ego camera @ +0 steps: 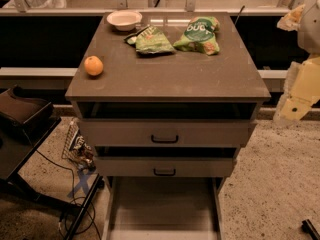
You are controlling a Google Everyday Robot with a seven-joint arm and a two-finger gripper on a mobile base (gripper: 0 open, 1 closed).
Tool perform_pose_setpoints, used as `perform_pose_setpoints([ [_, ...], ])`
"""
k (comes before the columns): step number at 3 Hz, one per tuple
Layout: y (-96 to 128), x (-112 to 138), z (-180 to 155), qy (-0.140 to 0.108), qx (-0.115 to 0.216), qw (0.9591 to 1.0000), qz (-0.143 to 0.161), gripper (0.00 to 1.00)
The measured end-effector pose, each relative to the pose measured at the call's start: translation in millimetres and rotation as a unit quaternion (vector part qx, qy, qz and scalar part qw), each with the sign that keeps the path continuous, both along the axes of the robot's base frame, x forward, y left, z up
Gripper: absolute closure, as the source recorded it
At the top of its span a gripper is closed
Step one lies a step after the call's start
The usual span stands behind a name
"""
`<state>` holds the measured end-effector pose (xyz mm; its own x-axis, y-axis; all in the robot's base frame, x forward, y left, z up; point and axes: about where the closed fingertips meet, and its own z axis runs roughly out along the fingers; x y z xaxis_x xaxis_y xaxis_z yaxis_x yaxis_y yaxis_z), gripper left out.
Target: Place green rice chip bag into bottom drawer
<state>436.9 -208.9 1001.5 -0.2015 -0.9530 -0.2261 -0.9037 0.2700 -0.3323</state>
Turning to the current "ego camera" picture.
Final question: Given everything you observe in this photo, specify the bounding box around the black object on floor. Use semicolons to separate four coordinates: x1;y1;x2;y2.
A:
301;219;320;240

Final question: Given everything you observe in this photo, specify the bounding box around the black cable on floor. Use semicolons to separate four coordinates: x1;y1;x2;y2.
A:
34;148;103;240

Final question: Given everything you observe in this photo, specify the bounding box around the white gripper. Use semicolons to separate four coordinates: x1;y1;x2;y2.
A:
280;57;320;121

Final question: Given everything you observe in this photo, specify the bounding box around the top drawer with handle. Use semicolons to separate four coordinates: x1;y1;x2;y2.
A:
78;119;256;147

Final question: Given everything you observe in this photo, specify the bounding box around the orange fruit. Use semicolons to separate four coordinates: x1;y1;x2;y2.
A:
84;56;103;76

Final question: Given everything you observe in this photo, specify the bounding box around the green jalapeno chip bag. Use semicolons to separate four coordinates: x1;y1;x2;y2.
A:
124;25;175;55

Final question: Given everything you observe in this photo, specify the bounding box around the black side cart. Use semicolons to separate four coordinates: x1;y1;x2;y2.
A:
0;86;102;240

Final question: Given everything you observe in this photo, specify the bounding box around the white bowl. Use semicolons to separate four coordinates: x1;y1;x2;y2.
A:
107;10;142;31

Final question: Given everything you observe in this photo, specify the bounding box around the grey drawer cabinet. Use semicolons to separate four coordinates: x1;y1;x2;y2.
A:
64;11;272;185

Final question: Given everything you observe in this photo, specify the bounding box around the open bottom drawer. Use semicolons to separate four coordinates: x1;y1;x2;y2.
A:
102;177;224;240

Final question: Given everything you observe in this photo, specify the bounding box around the wire basket with snacks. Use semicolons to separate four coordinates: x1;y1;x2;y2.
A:
61;118;96;171

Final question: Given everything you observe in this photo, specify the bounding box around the middle drawer with handle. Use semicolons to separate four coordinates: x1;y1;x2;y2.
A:
94;157;234;177

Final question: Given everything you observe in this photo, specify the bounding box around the drawer with handle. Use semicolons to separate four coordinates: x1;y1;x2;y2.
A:
94;157;234;177
78;119;256;147

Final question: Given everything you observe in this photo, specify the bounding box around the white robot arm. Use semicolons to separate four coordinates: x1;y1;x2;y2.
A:
273;0;320;122

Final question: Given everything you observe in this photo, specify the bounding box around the green rice chip bag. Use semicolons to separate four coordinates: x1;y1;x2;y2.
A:
173;16;220;56

